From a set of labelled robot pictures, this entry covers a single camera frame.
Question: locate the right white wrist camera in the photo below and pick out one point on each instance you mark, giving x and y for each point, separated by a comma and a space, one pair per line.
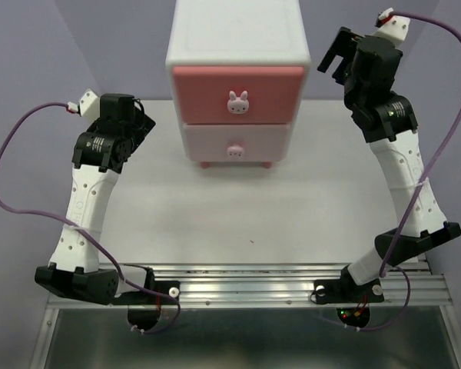
391, 27

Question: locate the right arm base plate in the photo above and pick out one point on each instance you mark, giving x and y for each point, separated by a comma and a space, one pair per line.
336, 291

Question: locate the pink front drawer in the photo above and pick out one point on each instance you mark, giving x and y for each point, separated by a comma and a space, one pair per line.
202, 93

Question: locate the pink bunny drawer knob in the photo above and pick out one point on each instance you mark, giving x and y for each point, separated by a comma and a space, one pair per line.
238, 104

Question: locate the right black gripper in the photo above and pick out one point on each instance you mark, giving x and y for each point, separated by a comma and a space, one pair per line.
346, 44

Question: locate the aluminium rail frame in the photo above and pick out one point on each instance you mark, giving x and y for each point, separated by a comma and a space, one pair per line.
238, 236

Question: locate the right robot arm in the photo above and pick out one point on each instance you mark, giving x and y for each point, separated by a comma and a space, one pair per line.
389, 126

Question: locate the pink lower drawer knob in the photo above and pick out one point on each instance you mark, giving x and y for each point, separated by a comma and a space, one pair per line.
235, 152

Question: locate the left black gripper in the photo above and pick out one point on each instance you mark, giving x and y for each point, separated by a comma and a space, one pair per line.
143, 125

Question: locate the light pink drawer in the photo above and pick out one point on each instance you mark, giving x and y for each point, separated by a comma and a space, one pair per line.
261, 143

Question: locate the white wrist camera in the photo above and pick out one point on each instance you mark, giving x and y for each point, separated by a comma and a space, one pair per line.
87, 107
391, 27

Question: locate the white shoe cabinet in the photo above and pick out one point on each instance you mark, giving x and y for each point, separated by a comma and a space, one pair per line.
237, 33

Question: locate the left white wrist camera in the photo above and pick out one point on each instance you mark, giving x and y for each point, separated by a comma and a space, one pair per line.
87, 107

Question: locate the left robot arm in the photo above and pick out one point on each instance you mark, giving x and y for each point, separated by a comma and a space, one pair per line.
73, 270

